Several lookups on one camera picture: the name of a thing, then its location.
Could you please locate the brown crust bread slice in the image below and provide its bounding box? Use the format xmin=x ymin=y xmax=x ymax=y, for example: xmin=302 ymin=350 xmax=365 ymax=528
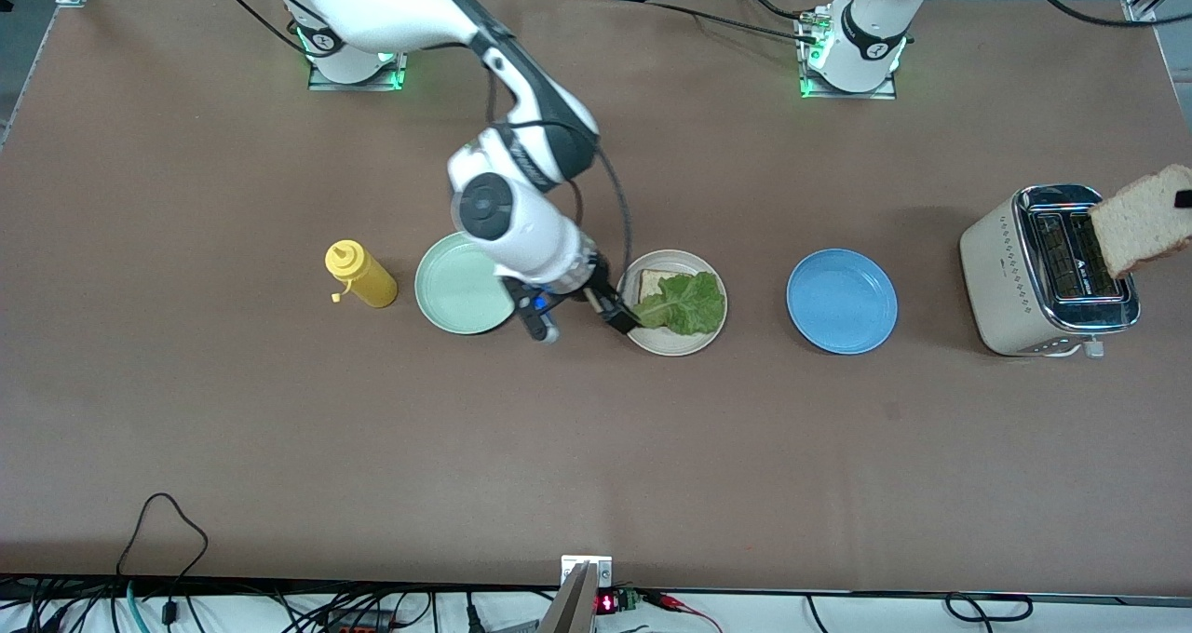
xmin=638 ymin=268 xmax=685 ymax=304
xmin=1090 ymin=164 xmax=1192 ymax=281

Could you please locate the green lettuce leaf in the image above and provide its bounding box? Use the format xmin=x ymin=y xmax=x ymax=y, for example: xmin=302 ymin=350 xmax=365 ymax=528
xmin=633 ymin=272 xmax=726 ymax=336

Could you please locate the yellow squeeze bottle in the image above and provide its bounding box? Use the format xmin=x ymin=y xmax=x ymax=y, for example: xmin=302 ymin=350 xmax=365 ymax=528
xmin=324 ymin=239 xmax=400 ymax=310

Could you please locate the beige plate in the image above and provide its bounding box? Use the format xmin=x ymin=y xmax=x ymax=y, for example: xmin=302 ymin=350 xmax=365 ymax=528
xmin=615 ymin=249 xmax=729 ymax=357

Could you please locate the mint green plate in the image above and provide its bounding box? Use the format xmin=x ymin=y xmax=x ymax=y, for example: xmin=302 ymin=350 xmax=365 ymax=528
xmin=414 ymin=233 xmax=519 ymax=336

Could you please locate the blue plate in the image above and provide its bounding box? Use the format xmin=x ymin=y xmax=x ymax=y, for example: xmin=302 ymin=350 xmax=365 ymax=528
xmin=786 ymin=248 xmax=899 ymax=356

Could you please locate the beige chrome toaster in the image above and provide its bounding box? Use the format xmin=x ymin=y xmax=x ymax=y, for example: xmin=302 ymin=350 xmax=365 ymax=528
xmin=959 ymin=183 xmax=1142 ymax=359

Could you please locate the red clip lead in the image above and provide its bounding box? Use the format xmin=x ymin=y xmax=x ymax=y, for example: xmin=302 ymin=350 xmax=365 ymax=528
xmin=643 ymin=590 xmax=725 ymax=633

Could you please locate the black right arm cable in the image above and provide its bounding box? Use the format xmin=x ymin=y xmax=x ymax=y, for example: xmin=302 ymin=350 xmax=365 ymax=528
xmin=200 ymin=0 xmax=634 ymax=276

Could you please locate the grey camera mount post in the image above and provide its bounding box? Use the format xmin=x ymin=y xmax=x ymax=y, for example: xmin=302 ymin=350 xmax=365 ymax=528
xmin=535 ymin=556 xmax=616 ymax=633

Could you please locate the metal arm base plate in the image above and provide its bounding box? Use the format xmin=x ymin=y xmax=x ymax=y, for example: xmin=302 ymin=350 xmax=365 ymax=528
xmin=796 ymin=9 xmax=900 ymax=101
xmin=307 ymin=51 xmax=413 ymax=92

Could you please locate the black table cable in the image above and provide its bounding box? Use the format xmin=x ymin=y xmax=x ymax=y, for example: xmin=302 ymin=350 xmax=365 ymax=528
xmin=736 ymin=0 xmax=811 ymax=21
xmin=605 ymin=0 xmax=825 ymax=44

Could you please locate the black coiled cable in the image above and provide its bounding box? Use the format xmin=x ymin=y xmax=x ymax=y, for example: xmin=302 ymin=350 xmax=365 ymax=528
xmin=944 ymin=592 xmax=1035 ymax=623

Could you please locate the thin black looped cable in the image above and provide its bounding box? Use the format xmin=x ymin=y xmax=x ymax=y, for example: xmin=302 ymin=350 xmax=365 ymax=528
xmin=116 ymin=493 xmax=210 ymax=629

